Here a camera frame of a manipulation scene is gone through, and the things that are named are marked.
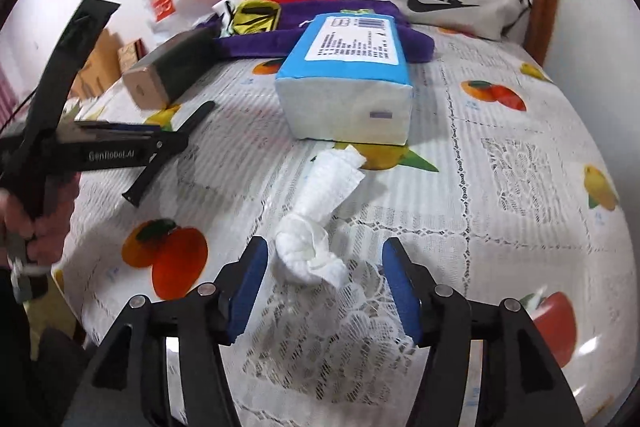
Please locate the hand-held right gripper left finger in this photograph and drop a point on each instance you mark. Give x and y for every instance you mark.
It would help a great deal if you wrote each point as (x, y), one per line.
(247, 292)

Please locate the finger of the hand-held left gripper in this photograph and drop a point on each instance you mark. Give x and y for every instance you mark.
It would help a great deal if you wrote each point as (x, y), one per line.
(75, 42)
(197, 116)

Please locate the fruit print lace tablecloth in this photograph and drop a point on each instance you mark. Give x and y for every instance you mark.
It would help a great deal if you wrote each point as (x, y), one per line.
(500, 217)

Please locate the white tissue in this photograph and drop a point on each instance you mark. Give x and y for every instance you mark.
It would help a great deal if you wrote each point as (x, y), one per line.
(325, 187)

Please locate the dark green tin box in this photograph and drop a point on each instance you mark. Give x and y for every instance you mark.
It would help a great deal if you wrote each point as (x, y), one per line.
(175, 57)

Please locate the person's left hand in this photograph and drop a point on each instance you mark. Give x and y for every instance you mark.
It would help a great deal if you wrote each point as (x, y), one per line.
(50, 227)

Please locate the blue tissue pack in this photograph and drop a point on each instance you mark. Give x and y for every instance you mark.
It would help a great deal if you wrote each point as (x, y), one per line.
(345, 107)

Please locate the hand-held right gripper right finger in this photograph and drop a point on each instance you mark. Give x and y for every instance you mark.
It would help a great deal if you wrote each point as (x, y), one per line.
(402, 292)

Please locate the cardboard box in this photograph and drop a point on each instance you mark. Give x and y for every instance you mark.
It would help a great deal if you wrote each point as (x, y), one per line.
(100, 62)

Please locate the purple towel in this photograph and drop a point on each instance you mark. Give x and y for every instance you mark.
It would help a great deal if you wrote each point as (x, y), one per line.
(260, 42)

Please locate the person's dark clothing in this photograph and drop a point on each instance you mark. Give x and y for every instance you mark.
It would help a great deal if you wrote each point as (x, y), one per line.
(30, 357)

